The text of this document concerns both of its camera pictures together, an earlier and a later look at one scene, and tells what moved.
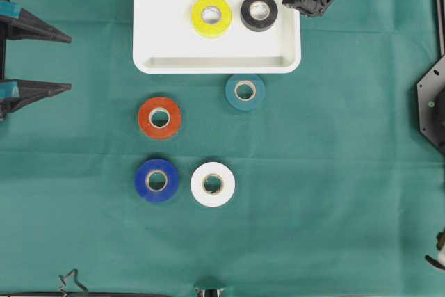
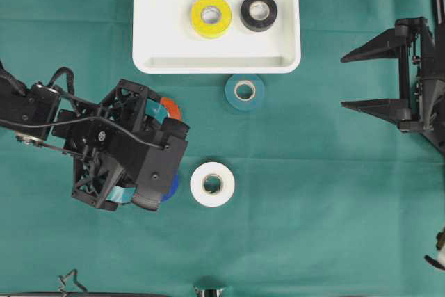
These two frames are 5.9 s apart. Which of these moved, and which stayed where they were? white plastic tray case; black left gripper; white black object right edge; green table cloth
Moved: black left gripper
Stayed: white plastic tray case; green table cloth; white black object right edge
